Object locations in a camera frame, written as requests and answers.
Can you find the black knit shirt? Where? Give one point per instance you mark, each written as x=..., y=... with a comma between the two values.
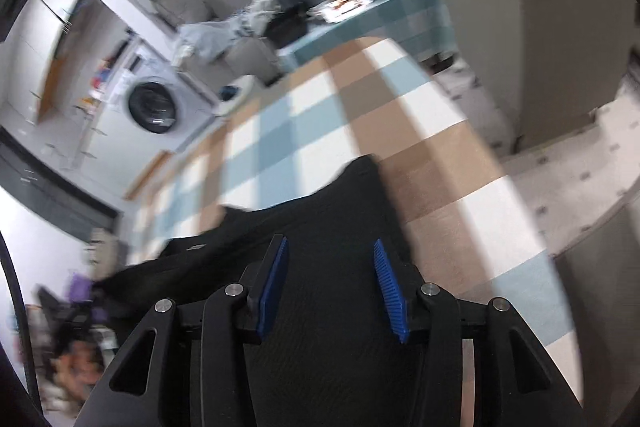
x=325, y=232

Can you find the grey side cabinet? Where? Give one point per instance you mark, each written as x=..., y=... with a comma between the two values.
x=550, y=32

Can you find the white kitchen counter cabinet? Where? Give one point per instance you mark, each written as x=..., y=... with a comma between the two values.
x=85, y=137

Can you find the light blue denim garment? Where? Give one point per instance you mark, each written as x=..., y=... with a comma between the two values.
x=215, y=34

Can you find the grey upholstered seat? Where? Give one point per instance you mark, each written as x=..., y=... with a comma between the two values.
x=600, y=307

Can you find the white washing machine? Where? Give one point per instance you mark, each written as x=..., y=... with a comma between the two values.
x=150, y=107

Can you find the dark blue cloth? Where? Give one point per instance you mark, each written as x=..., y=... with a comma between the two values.
x=230, y=92

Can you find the woven laundry basket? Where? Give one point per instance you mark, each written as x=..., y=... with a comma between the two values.
x=105, y=247

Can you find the food tray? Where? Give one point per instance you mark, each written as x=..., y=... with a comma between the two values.
x=340, y=9

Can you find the teal checkered tablecloth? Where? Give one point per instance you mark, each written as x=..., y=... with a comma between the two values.
x=400, y=22

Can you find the purple bag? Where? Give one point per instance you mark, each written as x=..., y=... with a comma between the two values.
x=82, y=287

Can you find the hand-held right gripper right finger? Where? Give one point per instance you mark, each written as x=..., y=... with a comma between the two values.
x=392, y=292

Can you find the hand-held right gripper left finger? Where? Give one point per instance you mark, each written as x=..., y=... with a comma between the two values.
x=272, y=287

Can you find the white patterned mat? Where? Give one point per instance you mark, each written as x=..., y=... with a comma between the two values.
x=575, y=187

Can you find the white wall cabinet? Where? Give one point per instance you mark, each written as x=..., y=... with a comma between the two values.
x=55, y=37

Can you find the checkered blanket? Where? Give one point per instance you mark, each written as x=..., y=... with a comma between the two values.
x=350, y=107

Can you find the dark glass door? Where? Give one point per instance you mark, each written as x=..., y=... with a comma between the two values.
x=50, y=197

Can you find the grey sofa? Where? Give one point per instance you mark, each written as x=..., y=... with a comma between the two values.
x=250, y=57

